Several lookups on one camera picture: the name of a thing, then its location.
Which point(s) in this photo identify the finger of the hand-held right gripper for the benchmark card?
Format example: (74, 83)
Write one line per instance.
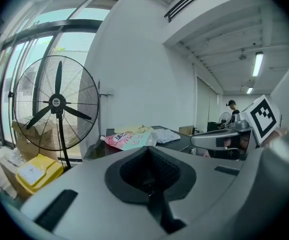
(204, 139)

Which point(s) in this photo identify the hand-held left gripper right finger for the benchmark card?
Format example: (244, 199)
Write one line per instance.
(204, 184)

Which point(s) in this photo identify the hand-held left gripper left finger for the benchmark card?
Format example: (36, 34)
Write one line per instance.
(97, 204)

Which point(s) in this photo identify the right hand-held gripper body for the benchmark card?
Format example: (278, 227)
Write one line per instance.
(263, 119)

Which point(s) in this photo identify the person's right forearm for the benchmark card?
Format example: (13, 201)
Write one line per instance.
(277, 134)

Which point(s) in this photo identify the pink detergent pouch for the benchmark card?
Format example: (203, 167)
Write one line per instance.
(129, 140)

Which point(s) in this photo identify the person's right hand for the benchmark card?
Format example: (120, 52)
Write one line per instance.
(235, 142)

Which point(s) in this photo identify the small black fan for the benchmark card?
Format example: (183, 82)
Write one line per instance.
(225, 117)

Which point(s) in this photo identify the long tube light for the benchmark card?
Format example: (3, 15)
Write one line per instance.
(249, 90)
(257, 64)

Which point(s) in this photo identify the white checked cloth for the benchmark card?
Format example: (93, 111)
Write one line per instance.
(165, 135)

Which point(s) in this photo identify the grey dustpan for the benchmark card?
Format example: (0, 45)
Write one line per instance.
(94, 149)

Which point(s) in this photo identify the black bin with yellow lid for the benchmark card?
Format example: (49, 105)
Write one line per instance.
(39, 171)

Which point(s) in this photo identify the large plain cardboard box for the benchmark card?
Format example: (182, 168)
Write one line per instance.
(44, 134)

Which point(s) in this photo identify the printed cardboard box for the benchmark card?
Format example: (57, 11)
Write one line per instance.
(9, 169)

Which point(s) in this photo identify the glass sliding doors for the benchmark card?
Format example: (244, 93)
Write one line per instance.
(34, 46)

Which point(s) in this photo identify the black pedestal fan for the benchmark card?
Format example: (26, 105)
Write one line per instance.
(57, 101)

